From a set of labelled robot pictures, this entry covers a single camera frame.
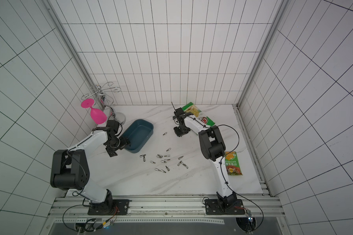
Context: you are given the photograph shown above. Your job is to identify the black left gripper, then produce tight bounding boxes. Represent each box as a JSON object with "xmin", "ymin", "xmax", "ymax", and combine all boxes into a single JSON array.
[{"xmin": 105, "ymin": 136, "xmax": 131, "ymax": 157}]

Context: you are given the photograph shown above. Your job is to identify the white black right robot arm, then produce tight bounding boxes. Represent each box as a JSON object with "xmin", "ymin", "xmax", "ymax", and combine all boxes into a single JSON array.
[{"xmin": 173, "ymin": 108, "xmax": 246, "ymax": 215}]

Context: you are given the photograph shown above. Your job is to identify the green Chuba chips bag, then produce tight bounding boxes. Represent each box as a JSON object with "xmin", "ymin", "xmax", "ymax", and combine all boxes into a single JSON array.
[{"xmin": 182, "ymin": 102, "xmax": 215, "ymax": 126}]

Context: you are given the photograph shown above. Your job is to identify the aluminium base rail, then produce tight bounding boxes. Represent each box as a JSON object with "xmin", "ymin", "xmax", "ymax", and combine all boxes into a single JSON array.
[{"xmin": 46, "ymin": 194, "xmax": 285, "ymax": 228}]

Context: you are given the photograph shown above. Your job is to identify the pink plastic goblet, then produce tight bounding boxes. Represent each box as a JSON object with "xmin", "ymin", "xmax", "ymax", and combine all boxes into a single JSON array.
[{"xmin": 81, "ymin": 99, "xmax": 107, "ymax": 125}]

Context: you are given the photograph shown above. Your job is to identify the chrome cup holder stand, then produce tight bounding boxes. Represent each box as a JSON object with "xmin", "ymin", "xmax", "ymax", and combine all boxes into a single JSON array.
[{"xmin": 81, "ymin": 82, "xmax": 126, "ymax": 125}]

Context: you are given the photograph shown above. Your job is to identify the dark teal storage box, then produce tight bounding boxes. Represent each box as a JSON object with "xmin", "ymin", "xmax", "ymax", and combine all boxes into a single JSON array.
[{"xmin": 121, "ymin": 119, "xmax": 154, "ymax": 153}]

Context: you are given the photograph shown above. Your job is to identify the green red snack packet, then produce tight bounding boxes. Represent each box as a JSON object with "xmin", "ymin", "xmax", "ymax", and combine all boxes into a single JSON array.
[{"xmin": 225, "ymin": 151, "xmax": 243, "ymax": 176}]

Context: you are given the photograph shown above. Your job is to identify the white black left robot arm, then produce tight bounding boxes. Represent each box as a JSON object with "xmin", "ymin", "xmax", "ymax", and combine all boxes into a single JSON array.
[{"xmin": 50, "ymin": 119, "xmax": 129, "ymax": 215}]

